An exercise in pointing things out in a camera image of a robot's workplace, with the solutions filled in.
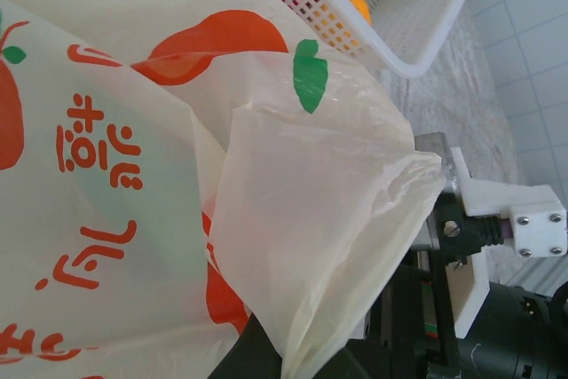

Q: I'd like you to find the beige printed plastic bag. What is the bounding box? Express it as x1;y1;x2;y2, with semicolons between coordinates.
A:
0;0;447;379

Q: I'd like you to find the orange fake tangerine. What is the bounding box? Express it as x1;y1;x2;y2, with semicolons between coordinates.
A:
343;0;374;28

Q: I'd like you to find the white plastic mesh basket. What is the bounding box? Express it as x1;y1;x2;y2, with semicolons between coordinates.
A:
217;0;489;79

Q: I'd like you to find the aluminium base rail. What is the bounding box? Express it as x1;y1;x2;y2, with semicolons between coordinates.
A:
499;252;568;296

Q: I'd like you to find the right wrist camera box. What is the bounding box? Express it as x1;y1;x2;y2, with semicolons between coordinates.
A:
414;130;568;341

